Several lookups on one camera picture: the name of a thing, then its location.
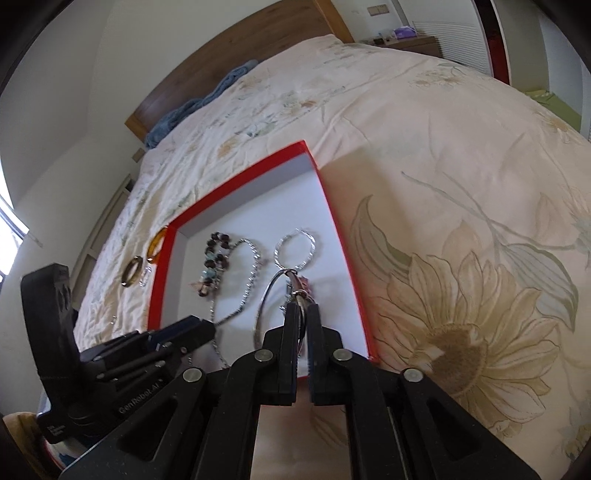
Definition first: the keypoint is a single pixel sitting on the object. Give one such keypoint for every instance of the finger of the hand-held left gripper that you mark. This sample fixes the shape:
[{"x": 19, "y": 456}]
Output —
[
  {"x": 184, "y": 330},
  {"x": 134, "y": 364}
]

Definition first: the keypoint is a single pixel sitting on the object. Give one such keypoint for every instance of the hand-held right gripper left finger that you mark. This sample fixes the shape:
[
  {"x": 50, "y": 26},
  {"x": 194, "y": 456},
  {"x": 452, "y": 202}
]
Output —
[{"x": 291, "y": 332}]

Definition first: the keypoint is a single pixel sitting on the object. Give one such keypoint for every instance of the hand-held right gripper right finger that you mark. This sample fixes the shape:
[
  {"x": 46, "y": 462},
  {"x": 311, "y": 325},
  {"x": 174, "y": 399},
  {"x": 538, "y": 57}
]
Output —
[{"x": 315, "y": 332}]

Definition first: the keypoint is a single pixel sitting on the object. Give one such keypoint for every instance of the thin silver bangle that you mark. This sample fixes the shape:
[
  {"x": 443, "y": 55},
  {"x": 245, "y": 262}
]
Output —
[{"x": 261, "y": 300}]

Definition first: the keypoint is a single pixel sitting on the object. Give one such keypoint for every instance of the large silver hoop earring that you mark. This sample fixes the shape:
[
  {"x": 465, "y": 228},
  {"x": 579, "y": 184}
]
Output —
[{"x": 276, "y": 253}]

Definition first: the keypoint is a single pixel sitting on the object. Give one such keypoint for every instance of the red cardboard box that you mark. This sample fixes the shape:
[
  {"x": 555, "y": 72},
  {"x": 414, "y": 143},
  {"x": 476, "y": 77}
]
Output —
[{"x": 286, "y": 198}]

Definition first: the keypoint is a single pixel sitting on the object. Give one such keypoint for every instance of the small silver hoop earring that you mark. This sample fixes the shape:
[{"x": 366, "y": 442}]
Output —
[{"x": 141, "y": 281}]

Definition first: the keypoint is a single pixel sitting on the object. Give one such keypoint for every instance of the dark brown bangle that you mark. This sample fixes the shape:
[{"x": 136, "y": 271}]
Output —
[{"x": 124, "y": 274}]

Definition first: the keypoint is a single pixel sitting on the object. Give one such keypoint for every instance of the amber bangle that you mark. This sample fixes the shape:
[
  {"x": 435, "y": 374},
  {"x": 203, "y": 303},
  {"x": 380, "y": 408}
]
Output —
[{"x": 157, "y": 244}]

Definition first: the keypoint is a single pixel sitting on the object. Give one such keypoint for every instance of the window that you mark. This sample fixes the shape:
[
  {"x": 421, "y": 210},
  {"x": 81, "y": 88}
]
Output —
[{"x": 9, "y": 240}]

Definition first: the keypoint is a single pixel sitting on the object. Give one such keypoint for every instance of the large blue blanket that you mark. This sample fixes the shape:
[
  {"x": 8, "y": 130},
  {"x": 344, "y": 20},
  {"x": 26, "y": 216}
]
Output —
[{"x": 171, "y": 120}]

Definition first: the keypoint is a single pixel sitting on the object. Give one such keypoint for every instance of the wooden headboard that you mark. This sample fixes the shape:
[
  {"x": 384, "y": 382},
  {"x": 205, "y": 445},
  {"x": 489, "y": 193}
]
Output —
[{"x": 207, "y": 69}]

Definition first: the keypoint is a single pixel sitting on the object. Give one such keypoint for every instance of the small blue towel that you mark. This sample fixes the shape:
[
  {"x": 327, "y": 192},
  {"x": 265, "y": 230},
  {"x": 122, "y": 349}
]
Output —
[{"x": 238, "y": 71}]

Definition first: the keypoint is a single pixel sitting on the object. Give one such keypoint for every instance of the wooden nightstand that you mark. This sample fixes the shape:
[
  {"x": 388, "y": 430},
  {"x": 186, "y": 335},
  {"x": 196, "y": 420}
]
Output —
[{"x": 415, "y": 46}]

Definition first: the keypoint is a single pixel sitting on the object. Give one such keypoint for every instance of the purple box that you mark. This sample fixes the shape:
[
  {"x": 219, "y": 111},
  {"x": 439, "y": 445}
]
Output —
[{"x": 405, "y": 32}]

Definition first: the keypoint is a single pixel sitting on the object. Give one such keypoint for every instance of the white wardrobe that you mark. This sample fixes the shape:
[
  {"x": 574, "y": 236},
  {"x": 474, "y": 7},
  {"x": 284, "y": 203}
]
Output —
[{"x": 452, "y": 46}]

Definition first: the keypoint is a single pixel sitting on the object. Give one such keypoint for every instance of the green mat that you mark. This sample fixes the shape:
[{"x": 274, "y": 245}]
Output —
[{"x": 558, "y": 110}]

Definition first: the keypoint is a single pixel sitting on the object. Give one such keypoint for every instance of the wall switch plate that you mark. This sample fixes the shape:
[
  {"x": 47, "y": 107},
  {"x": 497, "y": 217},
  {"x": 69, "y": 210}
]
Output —
[
  {"x": 137, "y": 154},
  {"x": 378, "y": 9}
]

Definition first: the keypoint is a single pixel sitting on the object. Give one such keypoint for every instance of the dark red door frame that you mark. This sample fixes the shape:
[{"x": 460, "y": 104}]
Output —
[{"x": 496, "y": 41}]

